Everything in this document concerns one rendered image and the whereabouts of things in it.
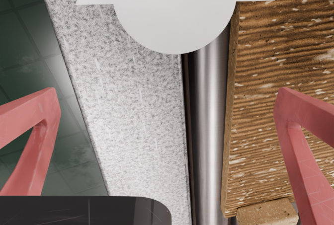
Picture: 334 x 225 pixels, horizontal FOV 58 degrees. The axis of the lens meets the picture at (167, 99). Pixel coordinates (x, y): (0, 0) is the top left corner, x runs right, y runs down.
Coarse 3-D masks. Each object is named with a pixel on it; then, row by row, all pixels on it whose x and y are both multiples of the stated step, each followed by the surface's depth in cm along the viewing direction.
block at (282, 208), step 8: (272, 200) 32; (280, 200) 32; (288, 200) 32; (240, 208) 32; (248, 208) 32; (256, 208) 32; (264, 208) 32; (272, 208) 32; (280, 208) 32; (288, 208) 32; (240, 216) 31; (248, 216) 31; (256, 216) 31; (264, 216) 31; (272, 216) 31; (280, 216) 31; (288, 216) 31; (296, 216) 31; (240, 224) 32; (248, 224) 30; (256, 224) 30; (264, 224) 30; (272, 224) 30; (280, 224) 31; (288, 224) 31; (296, 224) 31
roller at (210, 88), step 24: (216, 48) 22; (192, 72) 25; (216, 72) 23; (192, 96) 26; (216, 96) 25; (192, 120) 28; (216, 120) 26; (192, 144) 30; (216, 144) 28; (216, 168) 30; (216, 192) 33; (216, 216) 35
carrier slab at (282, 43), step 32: (288, 0) 19; (320, 0) 20; (256, 32) 20; (288, 32) 21; (320, 32) 21; (256, 64) 22; (288, 64) 22; (320, 64) 23; (256, 96) 24; (320, 96) 25; (256, 128) 26; (224, 160) 29; (256, 160) 28; (320, 160) 30; (224, 192) 31; (256, 192) 31; (288, 192) 32
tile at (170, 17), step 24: (96, 0) 18; (120, 0) 18; (144, 0) 18; (168, 0) 18; (192, 0) 18; (216, 0) 18; (240, 0) 18; (144, 24) 19; (168, 24) 19; (192, 24) 19; (216, 24) 19; (168, 48) 20; (192, 48) 20
